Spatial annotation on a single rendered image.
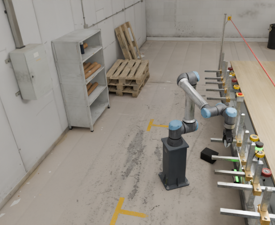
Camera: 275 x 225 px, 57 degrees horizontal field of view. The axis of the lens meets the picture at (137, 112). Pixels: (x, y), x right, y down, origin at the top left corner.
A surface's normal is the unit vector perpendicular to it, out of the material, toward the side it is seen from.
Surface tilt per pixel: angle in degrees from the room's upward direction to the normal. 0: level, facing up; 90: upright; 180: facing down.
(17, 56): 90
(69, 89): 90
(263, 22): 90
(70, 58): 90
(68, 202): 0
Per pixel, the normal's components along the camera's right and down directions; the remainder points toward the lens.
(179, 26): -0.25, 0.49
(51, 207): -0.05, -0.87
